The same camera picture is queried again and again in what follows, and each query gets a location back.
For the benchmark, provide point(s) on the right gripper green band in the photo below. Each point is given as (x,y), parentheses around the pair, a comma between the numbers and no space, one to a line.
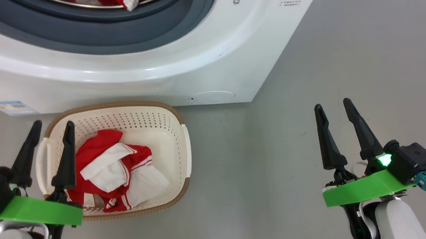
(367,188)

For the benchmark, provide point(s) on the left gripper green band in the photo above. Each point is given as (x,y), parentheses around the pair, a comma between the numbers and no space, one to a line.
(42,212)

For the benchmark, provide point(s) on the red garment with white panels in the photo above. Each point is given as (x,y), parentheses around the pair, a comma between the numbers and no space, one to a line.
(118,169)

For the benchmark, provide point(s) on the white front-load washing machine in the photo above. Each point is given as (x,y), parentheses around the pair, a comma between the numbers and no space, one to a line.
(164,66)

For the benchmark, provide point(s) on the blue energy label sticker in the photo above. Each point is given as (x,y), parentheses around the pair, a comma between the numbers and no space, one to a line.
(12,107)

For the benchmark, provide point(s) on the cream laundry basket brown rim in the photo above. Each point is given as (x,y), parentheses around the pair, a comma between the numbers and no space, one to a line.
(159,130)

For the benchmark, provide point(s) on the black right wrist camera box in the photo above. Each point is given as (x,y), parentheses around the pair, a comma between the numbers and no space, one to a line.
(411,161)

